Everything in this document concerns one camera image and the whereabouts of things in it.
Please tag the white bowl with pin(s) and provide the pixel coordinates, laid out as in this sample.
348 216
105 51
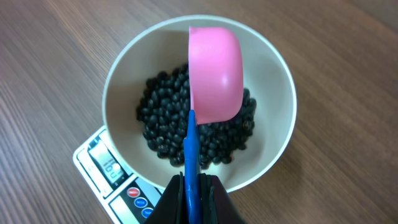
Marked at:
164 47

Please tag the black beans in bowl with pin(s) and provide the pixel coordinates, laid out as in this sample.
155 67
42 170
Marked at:
163 110

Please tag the pink scoop with blue handle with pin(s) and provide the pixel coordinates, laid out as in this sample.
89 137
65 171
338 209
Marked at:
215 67

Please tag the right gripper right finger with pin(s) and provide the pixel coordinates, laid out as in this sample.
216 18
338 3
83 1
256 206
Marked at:
216 205

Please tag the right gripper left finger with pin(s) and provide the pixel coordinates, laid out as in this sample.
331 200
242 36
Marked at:
170 207

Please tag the white digital kitchen scale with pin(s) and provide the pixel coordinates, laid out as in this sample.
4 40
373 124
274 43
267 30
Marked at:
125 197

